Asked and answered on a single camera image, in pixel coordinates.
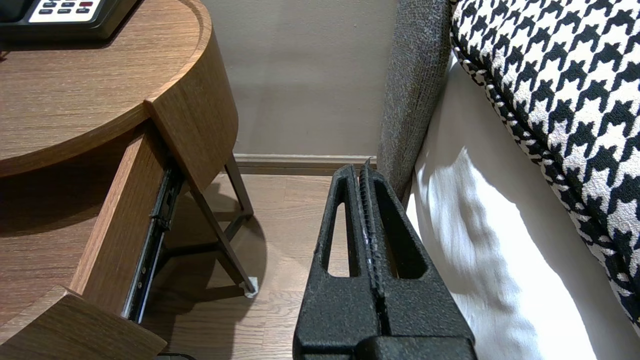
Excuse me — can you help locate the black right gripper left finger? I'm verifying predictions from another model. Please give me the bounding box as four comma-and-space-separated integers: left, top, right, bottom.
292, 165, 387, 360

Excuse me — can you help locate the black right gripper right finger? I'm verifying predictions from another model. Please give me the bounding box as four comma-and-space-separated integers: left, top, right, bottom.
359, 159, 478, 360

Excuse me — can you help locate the round wooden nightstand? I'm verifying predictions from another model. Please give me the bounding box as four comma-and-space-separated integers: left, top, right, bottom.
0, 120, 186, 360

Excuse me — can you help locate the black metal drawer slide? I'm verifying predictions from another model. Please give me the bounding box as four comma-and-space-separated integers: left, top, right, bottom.
122, 165, 183, 323

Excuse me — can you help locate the white bed sheet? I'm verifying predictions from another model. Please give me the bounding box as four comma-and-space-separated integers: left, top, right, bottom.
406, 55, 640, 360

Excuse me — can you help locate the grey fabric headboard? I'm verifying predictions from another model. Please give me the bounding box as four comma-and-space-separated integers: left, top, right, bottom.
376, 0, 453, 201

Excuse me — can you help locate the black white houndstooth pillow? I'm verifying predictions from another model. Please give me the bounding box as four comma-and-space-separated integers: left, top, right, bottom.
450, 0, 640, 336

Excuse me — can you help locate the round wooden side table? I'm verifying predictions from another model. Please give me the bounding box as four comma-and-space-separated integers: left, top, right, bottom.
0, 0, 258, 301

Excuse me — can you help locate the black and white telephone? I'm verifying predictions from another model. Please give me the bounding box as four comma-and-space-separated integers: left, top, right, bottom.
0, 0, 138, 42

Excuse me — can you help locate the grey wall baseboard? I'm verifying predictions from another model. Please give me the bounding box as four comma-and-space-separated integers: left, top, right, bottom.
232, 153, 379, 177

